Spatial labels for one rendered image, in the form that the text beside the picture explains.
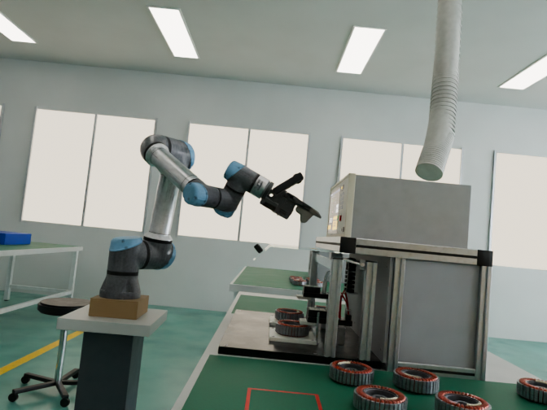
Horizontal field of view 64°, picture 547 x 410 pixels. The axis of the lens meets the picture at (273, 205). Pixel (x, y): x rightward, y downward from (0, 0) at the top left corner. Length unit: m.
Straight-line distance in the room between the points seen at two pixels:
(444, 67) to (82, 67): 5.35
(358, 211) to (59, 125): 6.04
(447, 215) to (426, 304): 0.30
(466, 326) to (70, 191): 6.04
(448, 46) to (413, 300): 2.15
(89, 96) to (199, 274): 3.00
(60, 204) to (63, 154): 0.72
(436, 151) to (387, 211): 1.39
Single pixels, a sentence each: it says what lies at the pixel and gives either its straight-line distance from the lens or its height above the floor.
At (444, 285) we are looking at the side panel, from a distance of 1.38.
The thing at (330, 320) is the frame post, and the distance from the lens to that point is 1.31.
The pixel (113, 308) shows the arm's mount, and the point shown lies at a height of 0.78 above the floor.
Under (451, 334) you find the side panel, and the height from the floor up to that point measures 0.87.
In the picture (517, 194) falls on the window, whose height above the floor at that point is 2.02.
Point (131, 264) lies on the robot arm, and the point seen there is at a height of 0.94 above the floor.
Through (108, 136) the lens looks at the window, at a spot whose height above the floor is 2.30.
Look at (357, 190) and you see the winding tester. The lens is 1.41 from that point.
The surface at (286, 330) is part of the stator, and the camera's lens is 1.46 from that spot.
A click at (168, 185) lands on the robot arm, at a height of 1.26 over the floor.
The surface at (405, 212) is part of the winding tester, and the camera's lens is 1.44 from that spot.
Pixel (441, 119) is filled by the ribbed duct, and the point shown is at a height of 1.91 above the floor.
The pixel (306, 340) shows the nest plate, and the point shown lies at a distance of 1.45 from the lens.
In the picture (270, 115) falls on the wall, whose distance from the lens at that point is 6.44.
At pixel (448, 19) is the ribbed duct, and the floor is 2.61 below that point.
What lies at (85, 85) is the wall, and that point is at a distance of 7.09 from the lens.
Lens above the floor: 1.09
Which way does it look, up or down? 4 degrees up
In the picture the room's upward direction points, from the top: 5 degrees clockwise
